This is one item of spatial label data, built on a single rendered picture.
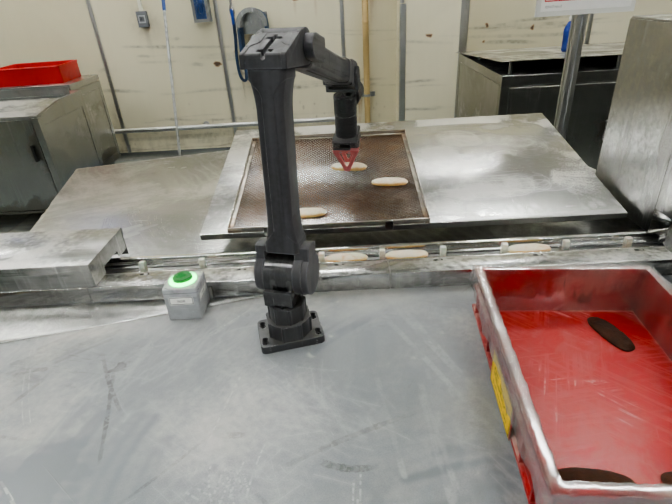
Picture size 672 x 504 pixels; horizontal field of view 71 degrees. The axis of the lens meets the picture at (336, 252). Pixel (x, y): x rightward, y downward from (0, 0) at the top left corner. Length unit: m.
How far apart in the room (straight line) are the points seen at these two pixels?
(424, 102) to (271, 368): 3.85
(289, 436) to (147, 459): 0.21
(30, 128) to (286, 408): 3.08
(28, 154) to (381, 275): 3.01
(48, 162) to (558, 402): 3.35
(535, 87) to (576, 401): 2.19
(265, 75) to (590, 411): 0.70
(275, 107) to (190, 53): 4.12
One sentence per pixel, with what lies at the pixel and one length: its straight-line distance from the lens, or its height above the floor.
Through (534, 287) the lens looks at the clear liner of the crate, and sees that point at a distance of 0.98.
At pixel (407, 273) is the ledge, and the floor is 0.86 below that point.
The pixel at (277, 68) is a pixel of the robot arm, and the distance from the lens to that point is 0.75.
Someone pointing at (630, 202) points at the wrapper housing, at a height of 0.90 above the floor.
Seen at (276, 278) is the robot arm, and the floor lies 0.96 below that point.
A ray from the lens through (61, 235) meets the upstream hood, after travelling 1.31.
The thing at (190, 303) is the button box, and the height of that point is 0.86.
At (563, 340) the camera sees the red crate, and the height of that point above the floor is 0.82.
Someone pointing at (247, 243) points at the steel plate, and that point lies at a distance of 1.28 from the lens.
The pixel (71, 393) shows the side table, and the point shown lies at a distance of 0.96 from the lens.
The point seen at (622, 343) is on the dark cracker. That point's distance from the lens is 0.98.
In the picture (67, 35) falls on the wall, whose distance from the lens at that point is 5.25.
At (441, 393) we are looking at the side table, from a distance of 0.82.
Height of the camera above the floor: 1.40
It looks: 29 degrees down
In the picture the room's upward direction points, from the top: 4 degrees counter-clockwise
